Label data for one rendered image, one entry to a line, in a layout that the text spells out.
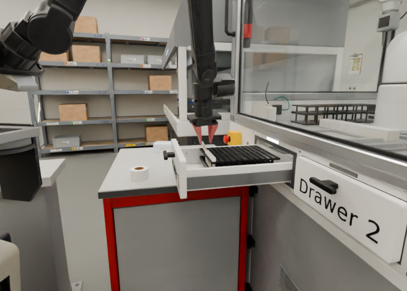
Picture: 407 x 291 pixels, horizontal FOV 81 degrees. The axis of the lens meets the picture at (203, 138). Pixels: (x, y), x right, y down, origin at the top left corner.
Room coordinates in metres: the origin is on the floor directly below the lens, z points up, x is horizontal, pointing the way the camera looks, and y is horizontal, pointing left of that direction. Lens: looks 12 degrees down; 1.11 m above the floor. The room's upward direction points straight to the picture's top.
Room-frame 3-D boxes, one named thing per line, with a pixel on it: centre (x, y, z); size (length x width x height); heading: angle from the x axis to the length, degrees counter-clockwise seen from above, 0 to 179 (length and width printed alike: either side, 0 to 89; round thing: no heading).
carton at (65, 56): (4.05, 2.42, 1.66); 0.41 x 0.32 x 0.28; 109
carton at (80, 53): (4.21, 1.96, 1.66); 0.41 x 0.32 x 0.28; 109
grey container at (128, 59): (4.43, 1.27, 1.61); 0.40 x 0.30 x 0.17; 109
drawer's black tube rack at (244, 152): (0.78, -0.11, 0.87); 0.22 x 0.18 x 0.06; 102
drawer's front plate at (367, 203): (0.49, -0.30, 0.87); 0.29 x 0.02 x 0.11; 12
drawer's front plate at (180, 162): (0.73, 0.08, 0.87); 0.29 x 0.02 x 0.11; 12
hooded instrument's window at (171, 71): (2.55, -0.21, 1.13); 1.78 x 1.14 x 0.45; 12
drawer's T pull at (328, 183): (0.49, -0.27, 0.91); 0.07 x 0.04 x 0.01; 12
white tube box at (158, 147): (1.32, 0.21, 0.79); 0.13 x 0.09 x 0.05; 88
